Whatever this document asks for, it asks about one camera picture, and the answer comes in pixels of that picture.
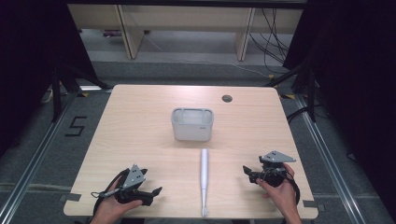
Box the black floor cable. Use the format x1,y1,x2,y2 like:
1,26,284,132
286,106,310,124

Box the bundle of black cables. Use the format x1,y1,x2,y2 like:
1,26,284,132
248,8,294,75

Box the aluminium floor rail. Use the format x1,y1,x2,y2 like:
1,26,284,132
293,92,370,224
0,90,80,224

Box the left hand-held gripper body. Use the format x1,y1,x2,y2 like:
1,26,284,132
115,163,155,206

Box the person's right hand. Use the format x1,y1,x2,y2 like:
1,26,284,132
256,163,302,220

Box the white electric toothbrush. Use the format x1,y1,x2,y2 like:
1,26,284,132
200,147,209,217

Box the black curtain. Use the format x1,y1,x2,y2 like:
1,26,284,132
0,0,99,158
282,0,396,216

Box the black metal stand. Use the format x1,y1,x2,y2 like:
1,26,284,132
50,62,114,123
263,60,319,123

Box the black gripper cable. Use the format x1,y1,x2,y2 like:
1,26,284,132
91,168,131,218
285,172,302,207

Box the white floor cable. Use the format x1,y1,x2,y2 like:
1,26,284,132
178,58,273,79

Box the grey plastic storage box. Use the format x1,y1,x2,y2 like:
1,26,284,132
171,106,215,143

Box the person's left hand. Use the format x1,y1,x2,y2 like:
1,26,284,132
91,179,144,224

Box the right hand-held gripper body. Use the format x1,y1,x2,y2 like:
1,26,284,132
258,150,297,189

